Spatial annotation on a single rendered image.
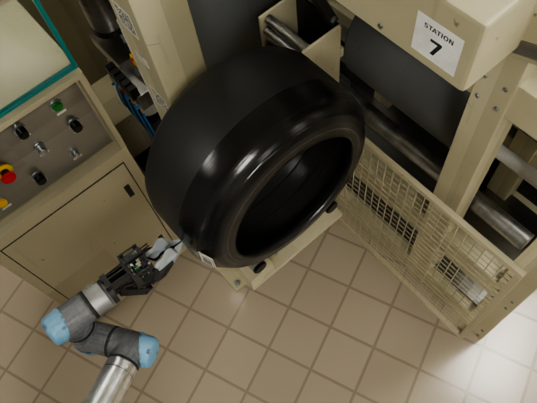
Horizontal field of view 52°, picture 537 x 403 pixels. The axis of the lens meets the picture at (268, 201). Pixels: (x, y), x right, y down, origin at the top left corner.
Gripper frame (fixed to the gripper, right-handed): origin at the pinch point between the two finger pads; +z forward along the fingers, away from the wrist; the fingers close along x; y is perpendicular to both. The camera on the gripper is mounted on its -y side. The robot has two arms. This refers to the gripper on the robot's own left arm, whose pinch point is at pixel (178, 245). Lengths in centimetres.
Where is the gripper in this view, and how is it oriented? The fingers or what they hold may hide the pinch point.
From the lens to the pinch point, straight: 137.8
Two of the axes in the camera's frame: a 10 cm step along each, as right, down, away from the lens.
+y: 0.0, -5.1, -8.6
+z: 7.6, -5.6, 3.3
